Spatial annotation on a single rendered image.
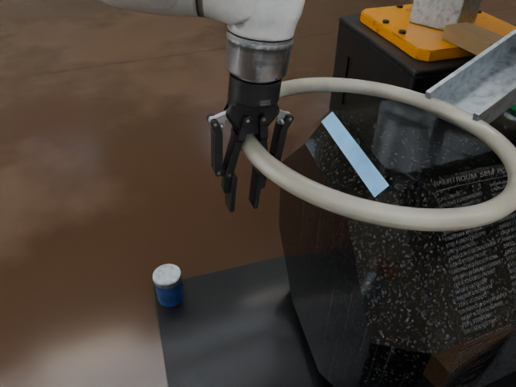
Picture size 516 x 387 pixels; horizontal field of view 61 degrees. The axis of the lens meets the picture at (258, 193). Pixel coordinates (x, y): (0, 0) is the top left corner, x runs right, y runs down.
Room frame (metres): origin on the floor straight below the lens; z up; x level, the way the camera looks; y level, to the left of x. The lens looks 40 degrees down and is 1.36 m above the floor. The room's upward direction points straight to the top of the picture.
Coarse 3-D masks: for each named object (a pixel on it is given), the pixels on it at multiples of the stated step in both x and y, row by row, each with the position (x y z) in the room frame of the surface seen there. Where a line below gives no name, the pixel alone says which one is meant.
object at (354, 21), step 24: (360, 24) 1.85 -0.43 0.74; (336, 48) 1.94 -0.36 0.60; (360, 48) 1.74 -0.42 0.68; (384, 48) 1.59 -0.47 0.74; (336, 72) 1.91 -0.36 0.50; (360, 72) 1.73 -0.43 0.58; (384, 72) 1.55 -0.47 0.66; (408, 72) 1.42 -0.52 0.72; (432, 72) 1.40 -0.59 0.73; (336, 96) 1.89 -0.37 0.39; (360, 96) 1.70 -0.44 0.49
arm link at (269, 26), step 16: (208, 0) 0.55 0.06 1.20; (224, 0) 0.55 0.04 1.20; (240, 0) 0.54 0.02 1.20; (256, 0) 0.54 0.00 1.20; (272, 0) 0.54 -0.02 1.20; (288, 0) 0.55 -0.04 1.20; (304, 0) 0.58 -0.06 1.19; (208, 16) 0.57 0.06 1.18; (224, 16) 0.55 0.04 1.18; (240, 16) 0.54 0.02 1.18; (256, 16) 0.54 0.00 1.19; (272, 16) 0.54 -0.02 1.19; (288, 16) 0.55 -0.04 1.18; (240, 32) 0.55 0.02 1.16; (256, 32) 0.55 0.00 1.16; (272, 32) 0.55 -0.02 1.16; (288, 32) 0.56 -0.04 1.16
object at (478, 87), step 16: (512, 32) 0.97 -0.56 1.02; (496, 48) 0.93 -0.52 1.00; (512, 48) 0.97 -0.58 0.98; (464, 64) 0.88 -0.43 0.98; (480, 64) 0.90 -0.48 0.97; (496, 64) 0.93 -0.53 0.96; (512, 64) 0.92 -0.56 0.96; (448, 80) 0.84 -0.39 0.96; (464, 80) 0.88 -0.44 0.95; (480, 80) 0.89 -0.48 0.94; (496, 80) 0.88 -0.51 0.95; (512, 80) 0.87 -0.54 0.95; (432, 96) 0.82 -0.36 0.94; (448, 96) 0.85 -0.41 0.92; (464, 96) 0.84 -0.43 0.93; (480, 96) 0.83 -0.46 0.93; (496, 96) 0.77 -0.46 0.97; (512, 96) 0.78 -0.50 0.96; (480, 112) 0.73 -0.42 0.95; (496, 112) 0.76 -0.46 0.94
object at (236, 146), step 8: (248, 120) 0.56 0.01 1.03; (232, 128) 0.58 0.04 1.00; (240, 128) 0.56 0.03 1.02; (248, 128) 0.56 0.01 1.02; (232, 136) 0.57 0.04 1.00; (240, 136) 0.56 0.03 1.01; (232, 144) 0.57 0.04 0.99; (240, 144) 0.56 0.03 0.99; (232, 152) 0.56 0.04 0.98; (224, 160) 0.57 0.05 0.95; (232, 160) 0.56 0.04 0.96; (232, 168) 0.55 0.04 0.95; (232, 176) 0.55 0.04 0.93
